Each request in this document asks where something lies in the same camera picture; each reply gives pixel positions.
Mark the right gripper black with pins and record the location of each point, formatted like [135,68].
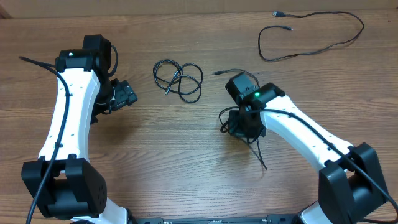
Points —
[235,125]

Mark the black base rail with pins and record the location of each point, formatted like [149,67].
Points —
[214,220]

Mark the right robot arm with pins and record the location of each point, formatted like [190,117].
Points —
[351,184]

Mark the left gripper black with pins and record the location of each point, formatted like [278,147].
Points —
[125,94]

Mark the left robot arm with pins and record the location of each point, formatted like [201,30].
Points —
[61,181]

